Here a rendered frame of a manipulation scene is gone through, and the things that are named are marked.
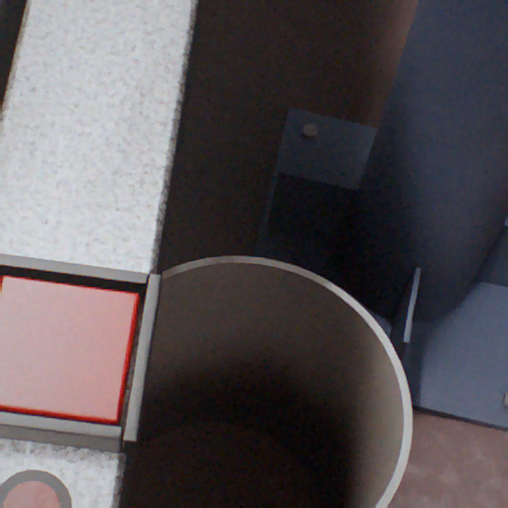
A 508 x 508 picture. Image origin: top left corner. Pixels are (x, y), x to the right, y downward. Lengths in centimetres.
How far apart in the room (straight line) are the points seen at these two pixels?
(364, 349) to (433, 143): 22
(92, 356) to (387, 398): 69
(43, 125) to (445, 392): 102
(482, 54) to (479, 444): 57
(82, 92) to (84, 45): 3
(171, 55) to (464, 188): 72
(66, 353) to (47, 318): 2
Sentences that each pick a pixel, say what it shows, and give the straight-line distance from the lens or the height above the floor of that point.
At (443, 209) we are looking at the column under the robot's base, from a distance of 135.
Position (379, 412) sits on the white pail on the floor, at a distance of 123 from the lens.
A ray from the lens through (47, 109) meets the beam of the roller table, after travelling 61.
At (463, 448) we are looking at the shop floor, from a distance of 156.
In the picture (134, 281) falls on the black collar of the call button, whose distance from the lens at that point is 55.
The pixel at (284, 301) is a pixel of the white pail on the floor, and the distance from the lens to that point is 124.
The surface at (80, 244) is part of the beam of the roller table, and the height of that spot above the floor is 92.
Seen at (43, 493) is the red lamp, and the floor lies 92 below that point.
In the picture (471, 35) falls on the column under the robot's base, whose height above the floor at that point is 55.
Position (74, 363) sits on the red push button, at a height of 93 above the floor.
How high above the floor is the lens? 142
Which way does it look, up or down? 61 degrees down
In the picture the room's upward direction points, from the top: 11 degrees clockwise
